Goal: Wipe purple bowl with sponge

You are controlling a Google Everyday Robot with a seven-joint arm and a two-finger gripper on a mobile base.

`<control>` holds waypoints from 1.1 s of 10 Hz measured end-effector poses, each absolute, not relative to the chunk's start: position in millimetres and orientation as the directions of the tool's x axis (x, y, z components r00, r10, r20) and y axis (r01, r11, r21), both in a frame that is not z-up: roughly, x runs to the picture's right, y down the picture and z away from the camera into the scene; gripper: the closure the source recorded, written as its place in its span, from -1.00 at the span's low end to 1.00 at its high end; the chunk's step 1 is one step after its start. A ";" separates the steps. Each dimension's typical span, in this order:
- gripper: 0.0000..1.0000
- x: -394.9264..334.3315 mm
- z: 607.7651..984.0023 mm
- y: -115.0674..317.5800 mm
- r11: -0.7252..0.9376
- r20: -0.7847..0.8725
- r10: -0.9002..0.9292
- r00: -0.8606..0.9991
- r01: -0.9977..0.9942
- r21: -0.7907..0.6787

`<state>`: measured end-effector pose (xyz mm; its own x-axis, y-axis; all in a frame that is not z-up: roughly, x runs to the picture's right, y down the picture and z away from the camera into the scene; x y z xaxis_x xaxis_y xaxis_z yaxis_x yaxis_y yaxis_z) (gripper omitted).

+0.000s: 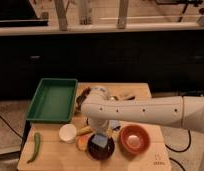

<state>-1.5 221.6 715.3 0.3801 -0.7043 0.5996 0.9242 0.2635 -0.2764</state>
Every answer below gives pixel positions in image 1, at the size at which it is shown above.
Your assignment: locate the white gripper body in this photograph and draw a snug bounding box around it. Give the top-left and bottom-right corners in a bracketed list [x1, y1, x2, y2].
[88, 118, 109, 135]

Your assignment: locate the blue sponge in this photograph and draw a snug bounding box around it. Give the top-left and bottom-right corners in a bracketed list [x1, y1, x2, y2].
[92, 135, 108, 148]

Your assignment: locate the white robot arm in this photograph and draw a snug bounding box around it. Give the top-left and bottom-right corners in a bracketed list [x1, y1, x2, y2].
[81, 93, 204, 133]

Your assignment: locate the dark purple bowl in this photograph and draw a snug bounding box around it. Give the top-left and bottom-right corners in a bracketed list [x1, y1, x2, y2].
[87, 135, 115, 160]

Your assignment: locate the orange red bowl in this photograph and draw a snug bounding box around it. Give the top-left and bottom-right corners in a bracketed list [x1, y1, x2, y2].
[119, 124, 150, 155]

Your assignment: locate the yellow banana toy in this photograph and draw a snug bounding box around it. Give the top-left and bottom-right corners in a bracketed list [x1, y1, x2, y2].
[76, 126, 92, 136]

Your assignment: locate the orange yellow toy fruit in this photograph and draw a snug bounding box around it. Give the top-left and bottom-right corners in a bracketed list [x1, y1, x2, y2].
[76, 135, 90, 151]

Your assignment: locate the white cup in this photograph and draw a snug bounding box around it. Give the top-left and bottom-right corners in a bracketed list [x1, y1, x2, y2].
[59, 124, 77, 143]

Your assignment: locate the dark food pile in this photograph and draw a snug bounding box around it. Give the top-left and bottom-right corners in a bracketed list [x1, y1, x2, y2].
[76, 87, 91, 109]

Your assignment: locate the green plastic tray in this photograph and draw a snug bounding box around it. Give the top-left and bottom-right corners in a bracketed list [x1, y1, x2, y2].
[26, 78, 78, 124]

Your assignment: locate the green chili pepper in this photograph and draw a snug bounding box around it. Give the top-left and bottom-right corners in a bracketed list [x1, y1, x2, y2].
[27, 132, 41, 163]

